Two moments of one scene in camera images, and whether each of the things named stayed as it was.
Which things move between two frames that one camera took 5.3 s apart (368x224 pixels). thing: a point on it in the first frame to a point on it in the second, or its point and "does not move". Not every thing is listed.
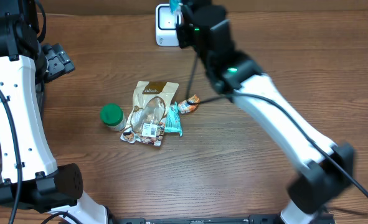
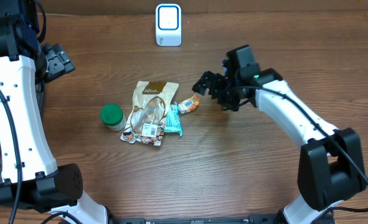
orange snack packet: x=185 y=107 does not move
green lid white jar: x=113 y=116 does not move
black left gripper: x=61 y=62 does not move
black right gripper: x=185 y=21 to x=218 y=81
